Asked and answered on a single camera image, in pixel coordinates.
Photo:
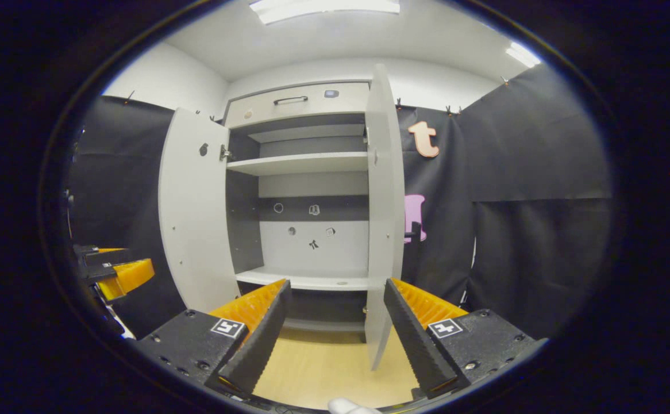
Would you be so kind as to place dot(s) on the black backdrop cloth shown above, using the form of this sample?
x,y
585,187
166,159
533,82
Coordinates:
x,y
530,230

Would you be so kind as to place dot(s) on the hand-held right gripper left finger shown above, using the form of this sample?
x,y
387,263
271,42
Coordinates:
x,y
254,345

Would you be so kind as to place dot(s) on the grey cabinet door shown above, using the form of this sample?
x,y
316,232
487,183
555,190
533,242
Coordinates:
x,y
197,218
384,201

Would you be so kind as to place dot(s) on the small ceiling light panel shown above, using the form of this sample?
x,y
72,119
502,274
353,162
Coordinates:
x,y
523,54

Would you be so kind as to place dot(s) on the grey double-door shoe cabinet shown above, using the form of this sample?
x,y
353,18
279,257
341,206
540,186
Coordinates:
x,y
306,247

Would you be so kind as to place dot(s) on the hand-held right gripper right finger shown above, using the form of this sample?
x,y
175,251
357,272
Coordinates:
x,y
415,339

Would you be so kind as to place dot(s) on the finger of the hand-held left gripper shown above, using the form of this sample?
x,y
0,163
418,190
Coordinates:
x,y
105,256
128,276

